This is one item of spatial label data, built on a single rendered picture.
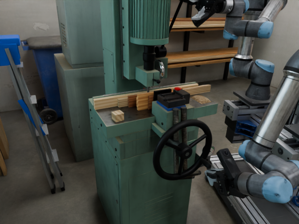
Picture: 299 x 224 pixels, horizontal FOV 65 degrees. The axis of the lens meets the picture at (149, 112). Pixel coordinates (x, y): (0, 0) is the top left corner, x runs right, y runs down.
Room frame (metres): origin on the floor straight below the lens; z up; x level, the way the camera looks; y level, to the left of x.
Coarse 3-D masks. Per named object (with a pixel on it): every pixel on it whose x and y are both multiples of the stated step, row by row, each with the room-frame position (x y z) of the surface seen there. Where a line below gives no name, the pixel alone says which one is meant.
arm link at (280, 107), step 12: (288, 60) 0.80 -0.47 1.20; (288, 72) 0.76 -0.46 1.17; (288, 84) 0.74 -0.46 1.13; (276, 96) 0.75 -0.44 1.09; (288, 96) 0.73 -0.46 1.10; (276, 108) 0.73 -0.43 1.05; (288, 108) 0.72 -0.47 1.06; (264, 120) 0.73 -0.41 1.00; (276, 120) 0.71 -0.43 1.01; (264, 132) 0.71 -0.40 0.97; (276, 132) 0.70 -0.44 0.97; (252, 144) 0.72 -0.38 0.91; (264, 144) 0.69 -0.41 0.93; (252, 156) 0.69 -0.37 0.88; (264, 156) 0.67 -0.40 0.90
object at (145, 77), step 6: (138, 66) 1.17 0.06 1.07; (138, 72) 1.13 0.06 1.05; (144, 72) 1.07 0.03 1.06; (150, 72) 1.06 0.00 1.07; (156, 72) 1.08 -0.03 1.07; (138, 78) 1.13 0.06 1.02; (144, 78) 1.07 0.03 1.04; (150, 78) 1.06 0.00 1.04; (156, 78) 1.08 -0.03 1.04; (144, 84) 1.07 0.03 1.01; (150, 84) 1.06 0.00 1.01; (156, 84) 1.08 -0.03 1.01
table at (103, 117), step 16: (192, 96) 1.20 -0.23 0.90; (96, 112) 0.97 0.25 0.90; (128, 112) 0.98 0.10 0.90; (144, 112) 0.98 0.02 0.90; (208, 112) 1.09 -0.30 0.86; (112, 128) 0.85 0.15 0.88; (128, 128) 0.88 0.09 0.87; (144, 128) 0.92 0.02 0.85; (160, 128) 0.89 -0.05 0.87; (192, 128) 0.93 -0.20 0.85
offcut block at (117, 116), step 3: (114, 111) 0.91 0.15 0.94; (117, 111) 0.92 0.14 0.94; (120, 111) 0.92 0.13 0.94; (114, 114) 0.88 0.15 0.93; (117, 114) 0.88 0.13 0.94; (120, 114) 0.89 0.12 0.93; (123, 114) 0.90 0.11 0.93; (114, 117) 0.88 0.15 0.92; (117, 117) 0.88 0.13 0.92; (120, 117) 0.89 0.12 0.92; (123, 117) 0.90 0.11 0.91; (114, 120) 0.89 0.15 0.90; (117, 120) 0.88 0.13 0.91; (120, 120) 0.89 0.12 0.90
